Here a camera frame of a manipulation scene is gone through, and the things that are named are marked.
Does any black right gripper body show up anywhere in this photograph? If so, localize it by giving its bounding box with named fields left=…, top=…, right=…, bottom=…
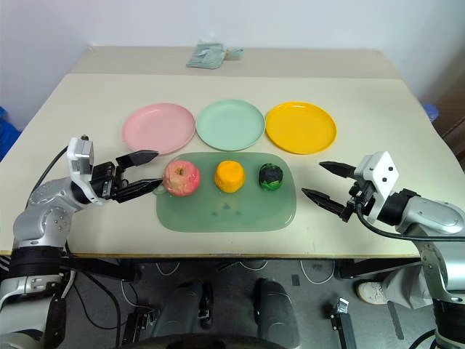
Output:
left=342, top=179, right=379, bottom=222

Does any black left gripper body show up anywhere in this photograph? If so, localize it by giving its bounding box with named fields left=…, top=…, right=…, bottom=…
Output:
left=90, top=161, right=129, bottom=202

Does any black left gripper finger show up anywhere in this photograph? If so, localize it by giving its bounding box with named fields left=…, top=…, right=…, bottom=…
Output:
left=116, top=149, right=160, bottom=169
left=115, top=177, right=165, bottom=204

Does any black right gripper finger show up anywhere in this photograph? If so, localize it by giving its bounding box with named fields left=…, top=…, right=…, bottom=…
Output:
left=318, top=161, right=360, bottom=180
left=301, top=187, right=347, bottom=222

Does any pink round plate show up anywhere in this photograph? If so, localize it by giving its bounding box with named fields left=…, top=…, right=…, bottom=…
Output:
left=121, top=103, right=196, bottom=154

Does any yellow round plate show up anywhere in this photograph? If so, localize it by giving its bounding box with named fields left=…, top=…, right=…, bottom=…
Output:
left=264, top=101, right=338, bottom=156

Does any dark green avocado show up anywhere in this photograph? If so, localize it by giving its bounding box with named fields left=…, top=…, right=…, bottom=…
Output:
left=258, top=162, right=284, bottom=191

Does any orange yellow fruit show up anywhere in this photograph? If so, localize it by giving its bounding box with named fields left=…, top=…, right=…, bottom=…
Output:
left=213, top=160, right=247, bottom=194

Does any mint green round plate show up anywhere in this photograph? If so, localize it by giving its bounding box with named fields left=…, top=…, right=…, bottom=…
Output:
left=195, top=98, right=265, bottom=152

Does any red pink apple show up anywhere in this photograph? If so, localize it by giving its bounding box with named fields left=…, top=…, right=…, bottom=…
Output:
left=161, top=159, right=202, bottom=198

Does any translucent green tray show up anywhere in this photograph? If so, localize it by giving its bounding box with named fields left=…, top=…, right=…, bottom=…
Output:
left=155, top=151, right=298, bottom=233

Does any white shoe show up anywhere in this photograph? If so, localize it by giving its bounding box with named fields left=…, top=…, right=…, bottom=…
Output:
left=355, top=279, right=392, bottom=305

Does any grey trouser leg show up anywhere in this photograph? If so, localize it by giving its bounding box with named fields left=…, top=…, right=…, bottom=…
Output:
left=379, top=262, right=437, bottom=310

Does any blue bottle cap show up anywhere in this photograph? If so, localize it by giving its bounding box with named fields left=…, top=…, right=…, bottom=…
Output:
left=422, top=103, right=441, bottom=124

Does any blue plastic bag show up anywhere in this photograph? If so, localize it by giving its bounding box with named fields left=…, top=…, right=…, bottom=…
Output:
left=0, top=105, right=23, bottom=163

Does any black metal floor stand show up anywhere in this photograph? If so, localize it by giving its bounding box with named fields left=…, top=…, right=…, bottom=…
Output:
left=325, top=297, right=356, bottom=349

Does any dark rounded shape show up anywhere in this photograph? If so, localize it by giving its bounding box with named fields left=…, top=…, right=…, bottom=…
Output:
left=253, top=277, right=302, bottom=349
left=151, top=278, right=216, bottom=340

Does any crumpled green cloth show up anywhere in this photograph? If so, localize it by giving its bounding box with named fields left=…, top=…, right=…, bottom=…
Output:
left=185, top=41, right=227, bottom=69

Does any black floor device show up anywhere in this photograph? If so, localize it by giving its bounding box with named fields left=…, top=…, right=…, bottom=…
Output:
left=122, top=306, right=161, bottom=345

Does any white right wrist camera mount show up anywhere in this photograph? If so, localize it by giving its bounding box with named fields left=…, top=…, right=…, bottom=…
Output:
left=353, top=150, right=401, bottom=225

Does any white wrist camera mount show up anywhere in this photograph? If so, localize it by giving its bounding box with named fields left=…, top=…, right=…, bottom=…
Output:
left=353, top=150, right=401, bottom=225
left=66, top=135, right=99, bottom=187

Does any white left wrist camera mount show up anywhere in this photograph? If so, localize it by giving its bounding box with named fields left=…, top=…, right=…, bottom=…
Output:
left=66, top=135, right=99, bottom=187

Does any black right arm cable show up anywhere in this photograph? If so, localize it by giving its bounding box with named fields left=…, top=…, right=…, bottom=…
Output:
left=355, top=201, right=465, bottom=242

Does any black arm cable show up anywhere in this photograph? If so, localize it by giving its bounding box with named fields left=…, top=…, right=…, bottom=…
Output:
left=355, top=201, right=465, bottom=242
left=26, top=144, right=70, bottom=204

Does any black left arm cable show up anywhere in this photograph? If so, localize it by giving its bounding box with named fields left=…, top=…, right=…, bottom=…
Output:
left=26, top=144, right=70, bottom=204

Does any white floor cable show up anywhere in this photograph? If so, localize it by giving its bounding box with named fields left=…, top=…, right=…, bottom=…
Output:
left=299, top=260, right=336, bottom=285

